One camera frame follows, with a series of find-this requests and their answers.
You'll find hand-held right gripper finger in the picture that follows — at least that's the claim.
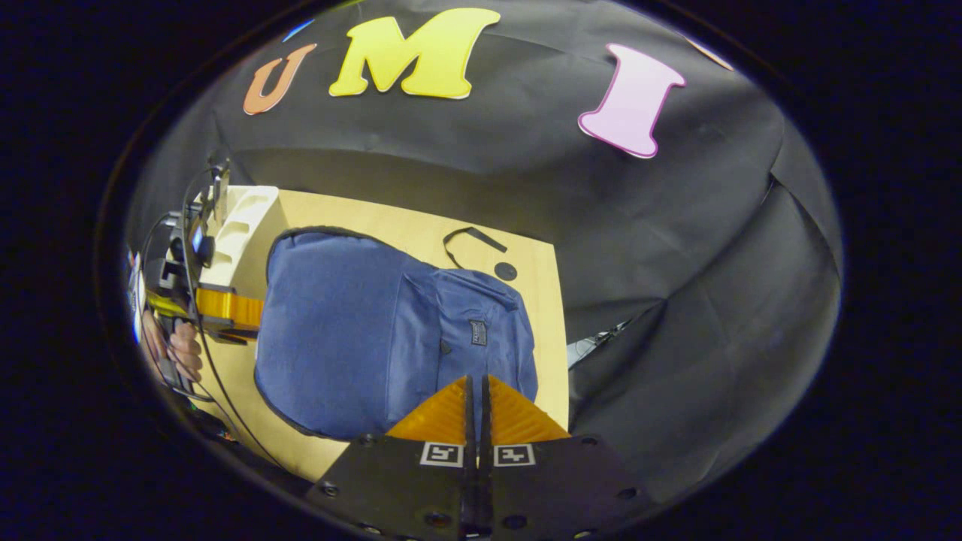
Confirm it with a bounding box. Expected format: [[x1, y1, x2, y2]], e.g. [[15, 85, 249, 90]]
[[304, 374, 476, 540], [481, 374, 655, 540]]

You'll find white plastic bookshelf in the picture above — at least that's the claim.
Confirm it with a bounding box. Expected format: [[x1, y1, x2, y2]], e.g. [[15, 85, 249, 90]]
[[197, 185, 280, 301]]

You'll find blue schoolbag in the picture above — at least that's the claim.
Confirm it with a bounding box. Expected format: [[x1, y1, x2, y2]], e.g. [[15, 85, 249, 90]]
[[254, 225, 539, 440]]

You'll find black backdrop cloth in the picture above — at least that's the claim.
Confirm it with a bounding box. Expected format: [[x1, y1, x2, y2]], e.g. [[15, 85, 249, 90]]
[[124, 0, 843, 504]]

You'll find black cable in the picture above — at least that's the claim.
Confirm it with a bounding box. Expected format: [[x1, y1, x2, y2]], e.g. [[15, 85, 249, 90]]
[[179, 169, 280, 465]]

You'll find grey metal frame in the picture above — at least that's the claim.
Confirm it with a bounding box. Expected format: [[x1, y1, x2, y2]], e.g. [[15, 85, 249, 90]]
[[567, 319, 632, 369]]

